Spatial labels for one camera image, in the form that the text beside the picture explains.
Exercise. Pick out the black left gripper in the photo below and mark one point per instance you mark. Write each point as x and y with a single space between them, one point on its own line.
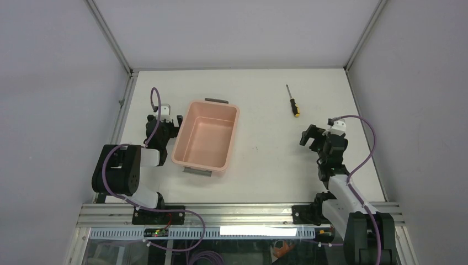
175 131

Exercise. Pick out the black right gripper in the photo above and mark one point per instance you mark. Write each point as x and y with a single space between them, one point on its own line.
312 132

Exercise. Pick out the black yellow screwdriver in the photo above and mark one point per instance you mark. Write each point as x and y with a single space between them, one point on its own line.
294 107

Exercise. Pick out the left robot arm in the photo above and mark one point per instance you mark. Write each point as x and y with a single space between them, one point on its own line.
121 175

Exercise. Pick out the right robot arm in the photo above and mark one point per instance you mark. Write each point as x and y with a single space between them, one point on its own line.
368 234

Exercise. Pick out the pink plastic bin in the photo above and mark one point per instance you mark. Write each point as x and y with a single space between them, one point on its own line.
206 137

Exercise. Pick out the orange object below table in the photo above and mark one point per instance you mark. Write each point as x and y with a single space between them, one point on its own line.
282 247

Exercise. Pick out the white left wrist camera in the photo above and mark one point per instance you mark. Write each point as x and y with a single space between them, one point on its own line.
166 113

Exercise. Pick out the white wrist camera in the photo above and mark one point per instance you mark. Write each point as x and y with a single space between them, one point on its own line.
166 113
338 128

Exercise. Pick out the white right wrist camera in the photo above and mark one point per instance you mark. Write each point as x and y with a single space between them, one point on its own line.
338 128

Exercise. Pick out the aluminium frame rail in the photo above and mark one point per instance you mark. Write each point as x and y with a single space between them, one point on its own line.
211 214

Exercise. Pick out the white slotted cable duct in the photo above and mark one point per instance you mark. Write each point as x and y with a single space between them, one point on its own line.
214 233

